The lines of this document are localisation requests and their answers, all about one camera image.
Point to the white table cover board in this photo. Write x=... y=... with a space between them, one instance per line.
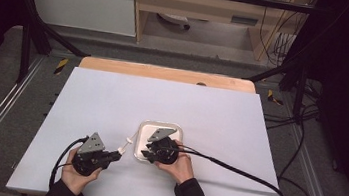
x=168 y=100

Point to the chair base with caster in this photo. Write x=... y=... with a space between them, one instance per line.
x=175 y=19

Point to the light wooden desk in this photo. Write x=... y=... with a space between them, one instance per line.
x=200 y=7

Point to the white rectangular dish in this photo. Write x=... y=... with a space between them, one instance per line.
x=145 y=131

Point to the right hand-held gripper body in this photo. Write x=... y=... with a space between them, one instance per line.
x=164 y=152

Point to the person's left hand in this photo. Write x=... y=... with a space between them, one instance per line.
x=76 y=181

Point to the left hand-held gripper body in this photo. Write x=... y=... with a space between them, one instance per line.
x=91 y=145

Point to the white cabinet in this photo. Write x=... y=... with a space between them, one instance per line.
x=80 y=2

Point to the wooden skewer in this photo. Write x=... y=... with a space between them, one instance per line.
x=125 y=145

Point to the wooden table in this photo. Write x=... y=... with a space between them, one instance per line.
x=165 y=73

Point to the person's right hand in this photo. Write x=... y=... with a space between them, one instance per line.
x=182 y=169

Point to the white marshmallow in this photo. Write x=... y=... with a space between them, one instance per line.
x=121 y=151
x=129 y=140

